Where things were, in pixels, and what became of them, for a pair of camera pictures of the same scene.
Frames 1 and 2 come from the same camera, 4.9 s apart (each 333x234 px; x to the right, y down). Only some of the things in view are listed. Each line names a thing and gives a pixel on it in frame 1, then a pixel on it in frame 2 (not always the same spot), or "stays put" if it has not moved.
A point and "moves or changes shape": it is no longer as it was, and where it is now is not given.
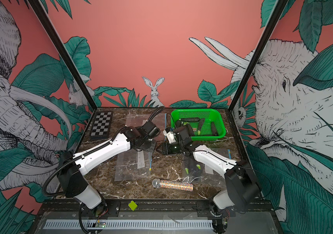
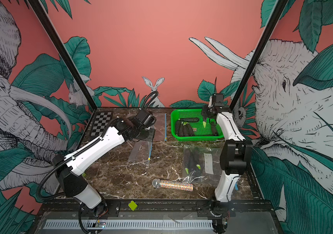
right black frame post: (279, 6) stays put
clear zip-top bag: (195, 171) stays put
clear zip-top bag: (133, 164) moves or changes shape
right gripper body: (175, 149) to (208, 111)
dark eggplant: (197, 164) stays put
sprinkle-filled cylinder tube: (185, 186) stays put
